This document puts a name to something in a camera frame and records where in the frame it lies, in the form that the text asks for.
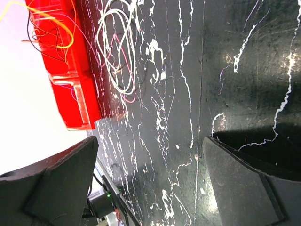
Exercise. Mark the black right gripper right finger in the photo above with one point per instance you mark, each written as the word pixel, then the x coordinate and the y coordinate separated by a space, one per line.
pixel 251 192

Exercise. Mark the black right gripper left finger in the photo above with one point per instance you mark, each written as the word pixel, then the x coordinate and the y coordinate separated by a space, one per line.
pixel 51 192

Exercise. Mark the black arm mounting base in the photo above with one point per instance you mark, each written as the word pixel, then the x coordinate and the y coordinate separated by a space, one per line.
pixel 106 198

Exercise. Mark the red plastic compartment bin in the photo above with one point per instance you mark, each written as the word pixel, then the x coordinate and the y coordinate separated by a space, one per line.
pixel 58 33

